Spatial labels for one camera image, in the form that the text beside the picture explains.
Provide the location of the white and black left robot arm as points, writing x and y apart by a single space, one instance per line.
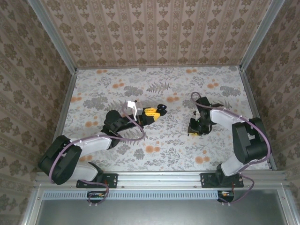
93 143

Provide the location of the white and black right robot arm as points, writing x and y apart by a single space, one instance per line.
225 116

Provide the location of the floral patterned table cover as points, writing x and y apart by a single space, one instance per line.
164 161

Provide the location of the aluminium front beam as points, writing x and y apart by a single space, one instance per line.
159 180

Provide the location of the black connector box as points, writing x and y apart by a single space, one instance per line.
96 195
225 194

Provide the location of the grey metal panel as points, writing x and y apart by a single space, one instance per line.
152 213

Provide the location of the aluminium back rail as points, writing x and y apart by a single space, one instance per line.
140 67

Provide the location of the aluminium side rail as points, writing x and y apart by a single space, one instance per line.
253 105
62 117

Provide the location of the aluminium frame post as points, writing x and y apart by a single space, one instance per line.
260 35
56 39

